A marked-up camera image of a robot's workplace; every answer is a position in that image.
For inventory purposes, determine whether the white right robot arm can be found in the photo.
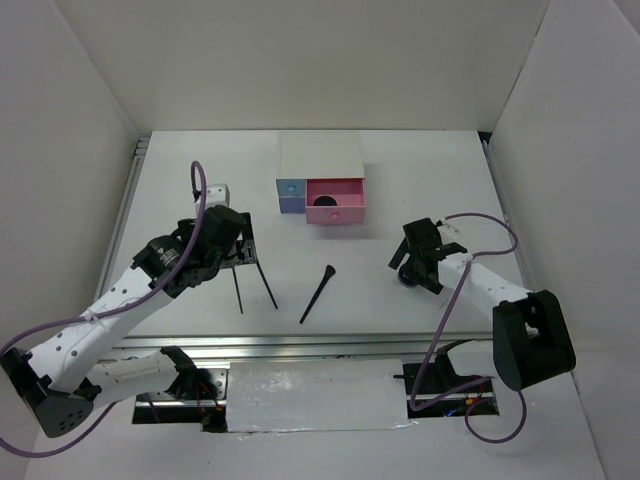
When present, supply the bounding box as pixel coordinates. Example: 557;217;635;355
389;218;576;392

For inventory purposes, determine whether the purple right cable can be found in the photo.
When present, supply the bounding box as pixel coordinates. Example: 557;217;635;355
407;212;529;445

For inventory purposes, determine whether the navy round compact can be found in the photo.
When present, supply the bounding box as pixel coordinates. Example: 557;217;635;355
397;266;417;288

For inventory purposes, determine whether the pink drawer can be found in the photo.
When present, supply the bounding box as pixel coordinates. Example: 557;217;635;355
306;178;366;225

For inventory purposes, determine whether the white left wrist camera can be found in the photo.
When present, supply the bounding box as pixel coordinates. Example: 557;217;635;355
193;183;230;214

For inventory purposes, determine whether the light blue drawer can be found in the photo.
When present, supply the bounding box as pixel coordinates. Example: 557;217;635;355
276;178;306;197

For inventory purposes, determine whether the purple cable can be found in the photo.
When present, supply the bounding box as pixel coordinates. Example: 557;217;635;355
0;160;209;459
407;212;529;445

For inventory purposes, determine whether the black round powder jar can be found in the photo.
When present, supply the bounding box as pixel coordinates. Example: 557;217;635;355
313;195;337;207

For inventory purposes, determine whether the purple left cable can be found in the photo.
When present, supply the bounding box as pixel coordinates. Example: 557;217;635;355
0;160;209;459

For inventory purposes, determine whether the purple drawer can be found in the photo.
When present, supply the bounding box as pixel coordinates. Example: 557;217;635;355
278;196;306;214

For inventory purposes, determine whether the white foam block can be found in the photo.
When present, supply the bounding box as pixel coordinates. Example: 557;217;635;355
226;359;410;433

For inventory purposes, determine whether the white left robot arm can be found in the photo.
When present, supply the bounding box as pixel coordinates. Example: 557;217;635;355
1;205;251;438

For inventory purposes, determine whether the black fan makeup brush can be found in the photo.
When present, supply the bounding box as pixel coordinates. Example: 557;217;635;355
299;265;336;324

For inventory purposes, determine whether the white drawer cabinet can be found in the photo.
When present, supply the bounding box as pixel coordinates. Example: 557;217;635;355
276;131;365;188

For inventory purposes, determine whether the thin black makeup brush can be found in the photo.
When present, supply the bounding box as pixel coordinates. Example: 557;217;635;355
256;260;279;310

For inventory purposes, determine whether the aluminium rail frame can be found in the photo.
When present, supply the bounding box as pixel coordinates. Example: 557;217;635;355
114;335;501;361

